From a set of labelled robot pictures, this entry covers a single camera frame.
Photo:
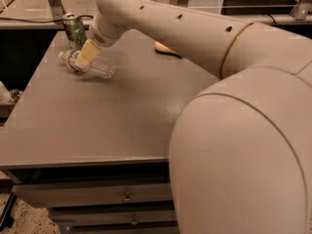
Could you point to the green soda can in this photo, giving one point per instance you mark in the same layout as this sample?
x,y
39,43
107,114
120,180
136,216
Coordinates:
x,y
75,31

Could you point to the grey drawer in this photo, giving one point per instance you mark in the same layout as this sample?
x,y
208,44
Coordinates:
x,y
81,195
119,229
103,218

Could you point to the bottom grey drawer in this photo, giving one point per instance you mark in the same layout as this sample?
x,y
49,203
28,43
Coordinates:
x,y
119,229

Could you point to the top grey drawer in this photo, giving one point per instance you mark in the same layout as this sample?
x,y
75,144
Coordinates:
x,y
81,195

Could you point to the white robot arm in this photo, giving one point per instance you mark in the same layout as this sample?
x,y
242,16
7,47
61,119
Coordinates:
x,y
240,151

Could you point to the metal frame rail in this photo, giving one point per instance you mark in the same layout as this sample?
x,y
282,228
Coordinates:
x,y
48,13

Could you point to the yellow sponge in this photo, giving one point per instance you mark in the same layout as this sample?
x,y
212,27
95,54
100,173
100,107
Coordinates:
x,y
162,49

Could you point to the clear plastic water bottle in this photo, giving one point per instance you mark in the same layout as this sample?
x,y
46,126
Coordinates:
x,y
99,66

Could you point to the grey drawer cabinet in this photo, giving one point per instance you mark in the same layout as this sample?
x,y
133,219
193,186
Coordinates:
x,y
79,129

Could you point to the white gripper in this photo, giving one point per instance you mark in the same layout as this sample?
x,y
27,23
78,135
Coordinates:
x,y
103,33

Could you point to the middle grey drawer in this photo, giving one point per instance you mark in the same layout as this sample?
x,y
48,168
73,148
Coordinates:
x,y
103,218

